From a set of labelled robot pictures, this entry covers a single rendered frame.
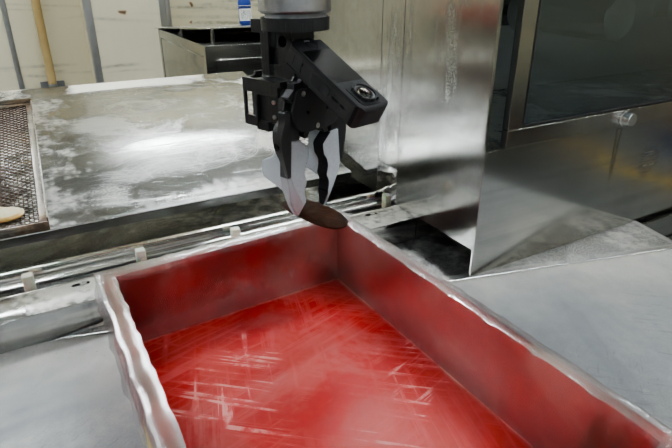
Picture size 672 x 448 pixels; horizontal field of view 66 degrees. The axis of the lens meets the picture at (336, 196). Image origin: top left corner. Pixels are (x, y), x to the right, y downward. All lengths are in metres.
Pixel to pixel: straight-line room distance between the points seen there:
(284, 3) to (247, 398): 0.40
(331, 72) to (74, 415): 0.43
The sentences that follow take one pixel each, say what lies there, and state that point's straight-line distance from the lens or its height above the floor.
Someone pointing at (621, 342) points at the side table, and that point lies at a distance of 0.73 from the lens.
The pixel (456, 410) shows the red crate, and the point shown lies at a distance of 0.58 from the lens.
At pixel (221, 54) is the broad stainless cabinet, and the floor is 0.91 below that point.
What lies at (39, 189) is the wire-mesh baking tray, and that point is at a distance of 0.96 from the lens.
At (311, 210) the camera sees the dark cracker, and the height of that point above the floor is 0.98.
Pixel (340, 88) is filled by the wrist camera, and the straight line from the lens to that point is 0.50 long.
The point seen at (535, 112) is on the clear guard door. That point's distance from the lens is 0.77.
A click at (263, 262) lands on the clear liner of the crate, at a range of 0.68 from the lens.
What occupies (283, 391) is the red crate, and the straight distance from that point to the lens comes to 0.59.
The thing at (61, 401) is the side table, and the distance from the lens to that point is 0.64.
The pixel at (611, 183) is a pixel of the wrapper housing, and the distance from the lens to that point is 0.97.
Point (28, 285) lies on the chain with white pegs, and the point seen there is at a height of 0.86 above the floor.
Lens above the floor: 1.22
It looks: 23 degrees down
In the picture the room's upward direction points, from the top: straight up
